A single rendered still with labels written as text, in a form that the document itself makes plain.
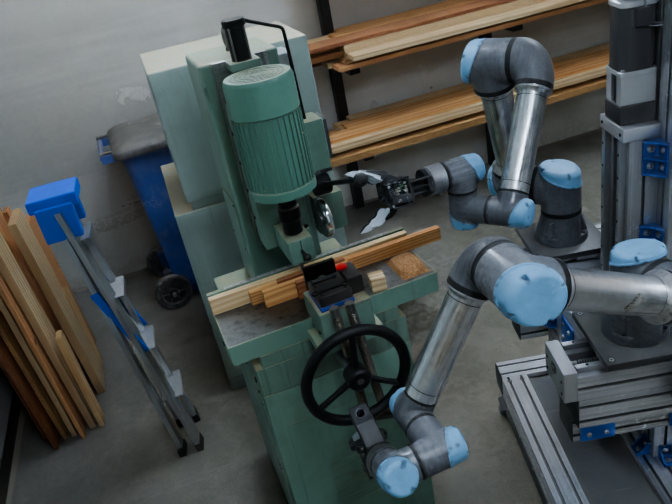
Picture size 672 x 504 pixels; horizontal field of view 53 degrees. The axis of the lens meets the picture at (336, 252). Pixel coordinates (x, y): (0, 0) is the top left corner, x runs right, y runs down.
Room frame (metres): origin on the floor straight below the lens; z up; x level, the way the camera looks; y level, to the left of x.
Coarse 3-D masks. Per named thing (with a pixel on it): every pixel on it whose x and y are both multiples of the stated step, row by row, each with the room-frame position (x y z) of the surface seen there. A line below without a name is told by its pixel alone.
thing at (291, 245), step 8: (280, 224) 1.71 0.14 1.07; (280, 232) 1.66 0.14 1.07; (304, 232) 1.63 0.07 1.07; (280, 240) 1.66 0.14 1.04; (288, 240) 1.60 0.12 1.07; (296, 240) 1.59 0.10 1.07; (304, 240) 1.59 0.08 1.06; (312, 240) 1.60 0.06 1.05; (288, 248) 1.58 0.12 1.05; (296, 248) 1.59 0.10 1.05; (304, 248) 1.59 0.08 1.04; (312, 248) 1.60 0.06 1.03; (288, 256) 1.61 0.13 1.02; (296, 256) 1.58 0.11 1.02; (312, 256) 1.60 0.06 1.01; (296, 264) 1.58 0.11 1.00
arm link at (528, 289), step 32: (480, 256) 1.10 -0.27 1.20; (512, 256) 1.05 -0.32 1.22; (544, 256) 1.07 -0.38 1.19; (480, 288) 1.07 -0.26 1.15; (512, 288) 0.98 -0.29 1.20; (544, 288) 0.98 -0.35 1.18; (576, 288) 1.03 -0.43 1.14; (608, 288) 1.05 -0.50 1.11; (640, 288) 1.07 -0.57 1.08; (512, 320) 1.00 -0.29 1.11; (544, 320) 0.98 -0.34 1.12
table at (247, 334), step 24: (384, 264) 1.66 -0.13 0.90; (408, 288) 1.54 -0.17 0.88; (432, 288) 1.56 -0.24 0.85; (240, 312) 1.57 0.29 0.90; (264, 312) 1.54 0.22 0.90; (288, 312) 1.52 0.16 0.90; (240, 336) 1.45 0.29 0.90; (264, 336) 1.43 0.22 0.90; (288, 336) 1.45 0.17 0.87; (312, 336) 1.43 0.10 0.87; (240, 360) 1.41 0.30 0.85
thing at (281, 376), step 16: (336, 240) 2.06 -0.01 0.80; (240, 272) 1.98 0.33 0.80; (400, 320) 1.53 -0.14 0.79; (400, 336) 1.53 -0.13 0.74; (256, 368) 1.44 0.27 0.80; (272, 368) 1.43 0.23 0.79; (288, 368) 1.44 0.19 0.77; (320, 368) 1.47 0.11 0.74; (336, 368) 1.48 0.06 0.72; (272, 384) 1.43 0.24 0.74; (288, 384) 1.44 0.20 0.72
